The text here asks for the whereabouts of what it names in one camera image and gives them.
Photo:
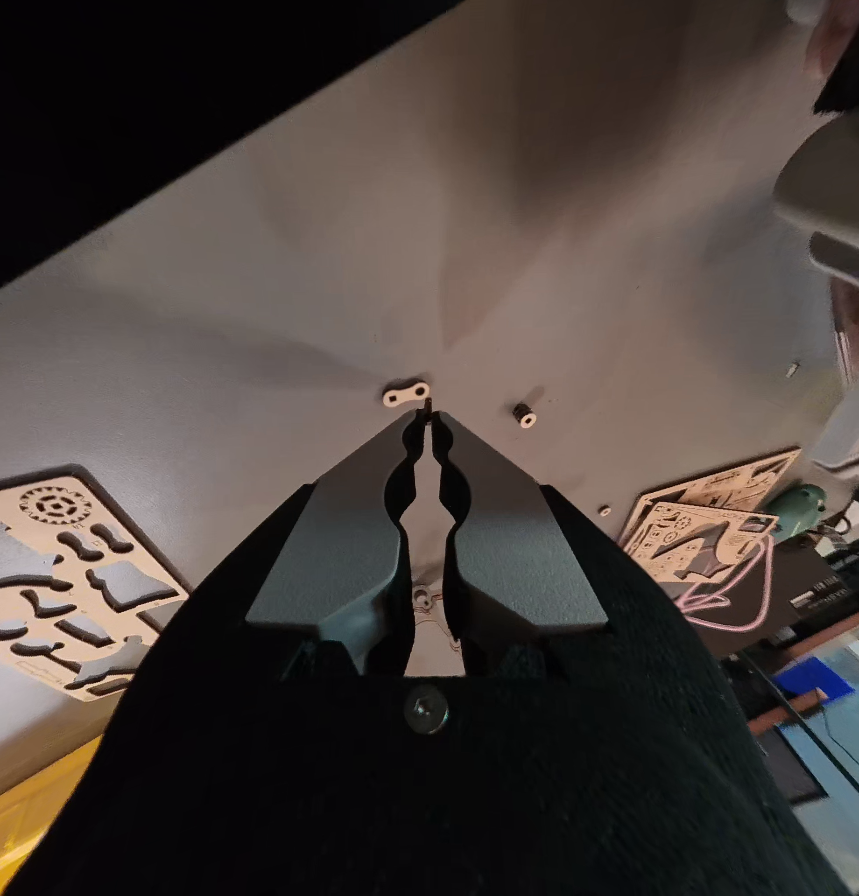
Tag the teal plastic object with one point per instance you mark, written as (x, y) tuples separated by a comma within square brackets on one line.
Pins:
[(797, 507)]

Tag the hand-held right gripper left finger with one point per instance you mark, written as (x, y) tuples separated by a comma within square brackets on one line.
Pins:
[(331, 553)]

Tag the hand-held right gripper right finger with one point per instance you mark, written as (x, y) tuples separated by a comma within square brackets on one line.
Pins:
[(520, 553)]

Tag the yellow object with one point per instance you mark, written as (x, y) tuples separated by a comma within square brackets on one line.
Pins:
[(23, 819)]

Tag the black box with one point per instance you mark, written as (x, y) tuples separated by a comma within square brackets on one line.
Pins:
[(832, 584)]

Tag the person's left hand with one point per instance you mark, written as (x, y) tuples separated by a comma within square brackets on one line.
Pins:
[(830, 35)]

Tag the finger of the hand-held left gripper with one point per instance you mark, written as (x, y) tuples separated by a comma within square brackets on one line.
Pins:
[(849, 427)]

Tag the wooden sheet with punched-out holes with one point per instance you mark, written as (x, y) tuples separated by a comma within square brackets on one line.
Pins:
[(65, 574)]

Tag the small wooden spool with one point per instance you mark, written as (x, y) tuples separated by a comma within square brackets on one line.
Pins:
[(525, 414)]

